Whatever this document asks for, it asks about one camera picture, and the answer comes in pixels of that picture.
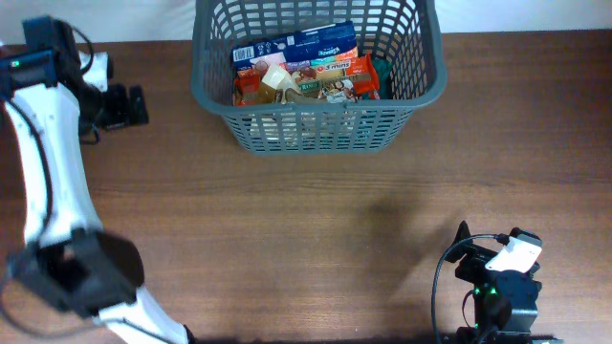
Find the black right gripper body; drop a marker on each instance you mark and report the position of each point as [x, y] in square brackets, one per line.
[472, 270]

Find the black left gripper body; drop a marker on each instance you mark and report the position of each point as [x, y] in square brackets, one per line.
[106, 109]

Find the brown pastry snack bag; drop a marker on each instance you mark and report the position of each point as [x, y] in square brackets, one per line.
[307, 86]

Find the green coffee mix bag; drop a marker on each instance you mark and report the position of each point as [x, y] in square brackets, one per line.
[383, 69]

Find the San Remo spaghetti packet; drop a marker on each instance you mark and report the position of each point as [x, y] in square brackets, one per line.
[360, 69]

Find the blue pasta packet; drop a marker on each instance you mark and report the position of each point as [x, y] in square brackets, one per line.
[331, 42]

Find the grey plastic basket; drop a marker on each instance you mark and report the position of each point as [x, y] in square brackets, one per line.
[406, 34]

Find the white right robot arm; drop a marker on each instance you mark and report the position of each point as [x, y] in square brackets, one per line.
[499, 318]

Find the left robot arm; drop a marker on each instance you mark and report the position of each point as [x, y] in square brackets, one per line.
[58, 100]

